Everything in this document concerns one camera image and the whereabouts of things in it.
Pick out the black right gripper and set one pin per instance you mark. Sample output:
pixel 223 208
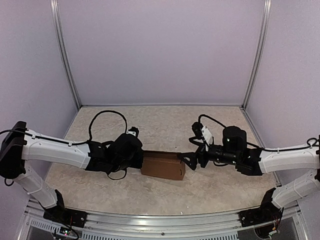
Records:
pixel 193 155

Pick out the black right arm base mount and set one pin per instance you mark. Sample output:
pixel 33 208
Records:
pixel 259 215

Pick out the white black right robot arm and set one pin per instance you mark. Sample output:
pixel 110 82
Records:
pixel 298 167

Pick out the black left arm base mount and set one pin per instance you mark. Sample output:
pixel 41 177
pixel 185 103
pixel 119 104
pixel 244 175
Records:
pixel 70 217

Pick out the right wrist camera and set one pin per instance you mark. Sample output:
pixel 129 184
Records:
pixel 201 132

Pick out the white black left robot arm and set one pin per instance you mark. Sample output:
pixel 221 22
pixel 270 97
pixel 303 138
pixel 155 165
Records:
pixel 22 145

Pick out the aluminium front frame rail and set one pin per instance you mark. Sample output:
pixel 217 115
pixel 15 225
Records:
pixel 208 226

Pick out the brown cardboard box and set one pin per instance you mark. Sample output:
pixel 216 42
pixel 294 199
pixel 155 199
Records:
pixel 164 165

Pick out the left aluminium corner post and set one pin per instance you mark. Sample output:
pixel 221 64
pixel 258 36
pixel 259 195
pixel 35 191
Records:
pixel 54 5

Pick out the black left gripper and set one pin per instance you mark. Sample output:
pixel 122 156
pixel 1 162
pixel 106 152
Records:
pixel 138 164

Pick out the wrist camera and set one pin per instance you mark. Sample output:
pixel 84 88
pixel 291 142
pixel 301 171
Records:
pixel 201 132
pixel 133 131

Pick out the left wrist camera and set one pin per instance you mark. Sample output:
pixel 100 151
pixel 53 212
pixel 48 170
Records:
pixel 133 131

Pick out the right aluminium corner post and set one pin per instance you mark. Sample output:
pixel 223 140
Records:
pixel 258 53

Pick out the aluminium corner post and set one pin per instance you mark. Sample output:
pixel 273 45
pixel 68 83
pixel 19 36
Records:
pixel 54 5
pixel 258 53

